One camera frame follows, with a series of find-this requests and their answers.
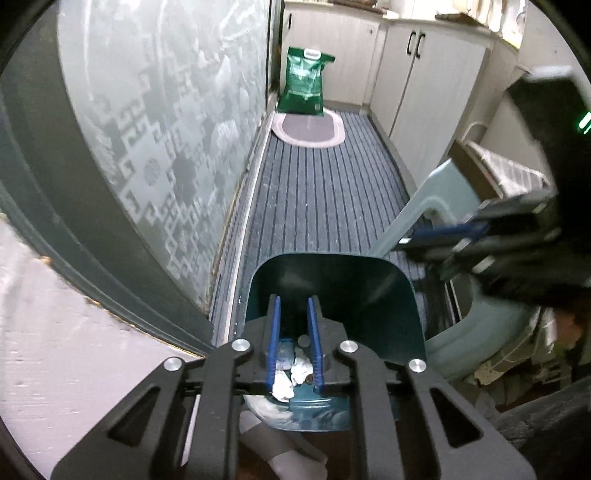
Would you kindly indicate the pale plastic stool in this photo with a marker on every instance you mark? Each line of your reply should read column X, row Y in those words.
column 485, row 323

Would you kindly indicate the long white paper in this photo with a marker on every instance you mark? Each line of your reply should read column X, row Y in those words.
column 302, row 367

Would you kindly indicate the white cloth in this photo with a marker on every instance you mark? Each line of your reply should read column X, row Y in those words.
column 277, row 443

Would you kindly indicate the dark teal trash bin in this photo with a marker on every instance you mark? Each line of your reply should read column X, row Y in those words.
column 369, row 300

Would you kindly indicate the green rice bag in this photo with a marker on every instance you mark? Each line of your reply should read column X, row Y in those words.
column 302, row 83

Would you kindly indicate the oval grey floor mat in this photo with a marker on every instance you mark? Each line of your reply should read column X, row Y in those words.
column 307, row 129

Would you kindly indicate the brown board on counter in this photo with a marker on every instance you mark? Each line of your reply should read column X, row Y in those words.
column 461, row 18

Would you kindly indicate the frosted patterned glass door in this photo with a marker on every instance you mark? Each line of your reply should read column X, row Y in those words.
column 161, row 138

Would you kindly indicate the torn cardboard sheet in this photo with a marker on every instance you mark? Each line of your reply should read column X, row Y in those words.
column 489, row 369

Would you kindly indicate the low wooden table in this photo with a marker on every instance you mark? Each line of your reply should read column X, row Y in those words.
column 475, row 170

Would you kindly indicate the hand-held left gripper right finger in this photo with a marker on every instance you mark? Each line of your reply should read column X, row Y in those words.
column 316, row 350

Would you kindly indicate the dark striped floor mat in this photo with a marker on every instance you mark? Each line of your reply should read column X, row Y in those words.
column 323, row 198

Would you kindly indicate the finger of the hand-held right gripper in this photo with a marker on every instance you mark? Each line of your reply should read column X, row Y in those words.
column 466, row 263
column 452, row 233

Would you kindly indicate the dark fuzzy cloth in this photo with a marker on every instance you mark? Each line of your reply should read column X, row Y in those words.
column 554, row 429

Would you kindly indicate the white kitchen cabinet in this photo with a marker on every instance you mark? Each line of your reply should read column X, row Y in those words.
column 346, row 55

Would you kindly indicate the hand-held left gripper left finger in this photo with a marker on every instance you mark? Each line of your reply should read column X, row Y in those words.
column 273, row 350

